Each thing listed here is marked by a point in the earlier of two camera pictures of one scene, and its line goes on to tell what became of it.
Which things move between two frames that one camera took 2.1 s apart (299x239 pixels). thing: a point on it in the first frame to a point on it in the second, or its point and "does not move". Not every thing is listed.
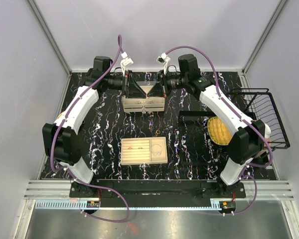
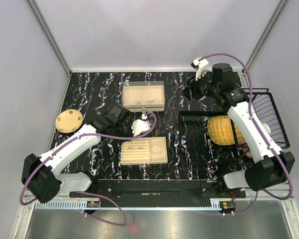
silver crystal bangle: x=156 y=149 does not move
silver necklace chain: x=150 y=102 does not move
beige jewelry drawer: x=149 y=104 does not move
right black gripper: x=165 y=81 to x=191 y=87
